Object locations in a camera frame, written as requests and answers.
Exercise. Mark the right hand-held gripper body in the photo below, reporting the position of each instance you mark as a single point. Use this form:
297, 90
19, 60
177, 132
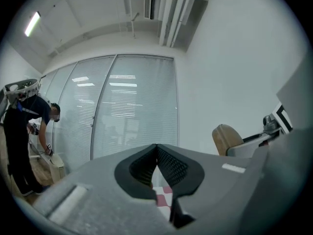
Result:
298, 87

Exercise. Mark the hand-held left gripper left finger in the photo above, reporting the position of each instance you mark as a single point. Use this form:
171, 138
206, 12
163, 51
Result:
102, 199

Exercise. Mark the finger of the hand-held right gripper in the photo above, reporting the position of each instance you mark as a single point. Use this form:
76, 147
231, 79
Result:
244, 149

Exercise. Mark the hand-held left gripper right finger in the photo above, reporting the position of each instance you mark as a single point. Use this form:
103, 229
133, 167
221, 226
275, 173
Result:
220, 187

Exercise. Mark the beige trash bin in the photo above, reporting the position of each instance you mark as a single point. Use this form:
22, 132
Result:
57, 166

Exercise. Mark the red white checkered tablecloth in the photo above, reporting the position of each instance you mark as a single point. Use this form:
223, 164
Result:
162, 197

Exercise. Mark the glass partition with blinds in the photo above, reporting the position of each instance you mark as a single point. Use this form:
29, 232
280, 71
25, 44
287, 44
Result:
137, 101

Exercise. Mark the white head-mounted rig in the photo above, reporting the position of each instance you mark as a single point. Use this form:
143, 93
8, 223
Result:
22, 88

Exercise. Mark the white ceiling ducts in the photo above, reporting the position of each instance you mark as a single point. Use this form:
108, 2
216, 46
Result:
176, 13

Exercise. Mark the ceiling air vent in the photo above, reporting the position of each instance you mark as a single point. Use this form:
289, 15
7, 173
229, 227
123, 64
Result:
149, 1

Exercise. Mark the ceiling light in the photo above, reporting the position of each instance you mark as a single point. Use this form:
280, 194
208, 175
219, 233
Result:
32, 24

